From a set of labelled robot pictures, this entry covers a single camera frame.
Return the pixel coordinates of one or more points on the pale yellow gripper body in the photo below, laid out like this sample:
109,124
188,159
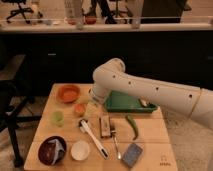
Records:
91,108

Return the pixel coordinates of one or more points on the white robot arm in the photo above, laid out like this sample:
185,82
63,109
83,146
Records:
193,102

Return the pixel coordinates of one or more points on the green plastic tray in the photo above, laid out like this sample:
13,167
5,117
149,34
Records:
121,102

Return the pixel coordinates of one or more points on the small orange cup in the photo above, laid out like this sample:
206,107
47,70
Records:
80,109

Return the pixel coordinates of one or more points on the wooden block box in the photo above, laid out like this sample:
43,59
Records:
105,127

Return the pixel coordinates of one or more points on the orange bowl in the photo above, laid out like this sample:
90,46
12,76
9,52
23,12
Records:
68,93

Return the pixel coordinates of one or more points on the green plastic cup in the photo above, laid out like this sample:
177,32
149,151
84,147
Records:
57,118

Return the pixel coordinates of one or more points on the green chili pepper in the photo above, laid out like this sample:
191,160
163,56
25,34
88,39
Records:
133,124

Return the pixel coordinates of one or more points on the white bowl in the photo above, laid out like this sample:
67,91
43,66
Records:
80,150

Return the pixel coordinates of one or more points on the yellow corn cob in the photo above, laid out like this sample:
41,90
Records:
144,103

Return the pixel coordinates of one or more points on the grey crumpled cloth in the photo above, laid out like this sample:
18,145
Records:
58,151

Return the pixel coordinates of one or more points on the dark red bowl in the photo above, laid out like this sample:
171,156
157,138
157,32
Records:
46,150

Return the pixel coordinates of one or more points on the blue sponge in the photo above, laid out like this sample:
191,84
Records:
131,155

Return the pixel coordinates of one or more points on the black office chair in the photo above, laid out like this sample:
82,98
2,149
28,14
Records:
9,115

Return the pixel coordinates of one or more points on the background office chair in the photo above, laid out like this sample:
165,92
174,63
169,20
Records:
33,9

